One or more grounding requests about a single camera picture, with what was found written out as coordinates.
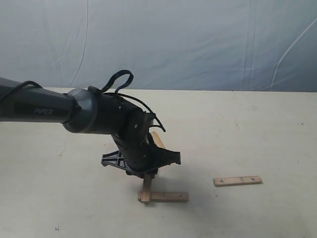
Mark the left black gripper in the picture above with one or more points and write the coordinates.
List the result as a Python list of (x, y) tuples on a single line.
[(139, 159)]

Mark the wooden stick with holes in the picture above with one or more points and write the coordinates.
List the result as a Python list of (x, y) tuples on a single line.
[(233, 181), (165, 197)]

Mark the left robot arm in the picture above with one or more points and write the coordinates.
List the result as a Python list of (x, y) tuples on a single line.
[(90, 111)]

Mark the grey-blue backdrop cloth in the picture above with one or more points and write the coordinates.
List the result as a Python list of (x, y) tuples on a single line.
[(238, 45)]

